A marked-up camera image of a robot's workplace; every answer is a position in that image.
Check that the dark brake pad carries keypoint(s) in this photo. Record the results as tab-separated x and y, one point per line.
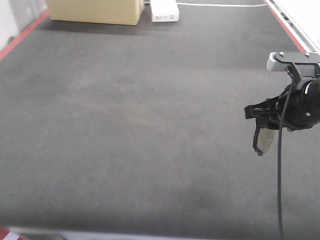
263	137

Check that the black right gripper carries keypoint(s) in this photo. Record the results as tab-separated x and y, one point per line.
302	112

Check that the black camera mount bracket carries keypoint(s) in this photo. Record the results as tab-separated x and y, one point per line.
307	65

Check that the cardboard box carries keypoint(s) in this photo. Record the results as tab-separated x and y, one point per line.
115	12

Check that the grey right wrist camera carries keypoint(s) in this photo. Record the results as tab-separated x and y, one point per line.
274	65

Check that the white flat box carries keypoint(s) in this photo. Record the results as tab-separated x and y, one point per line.
164	11

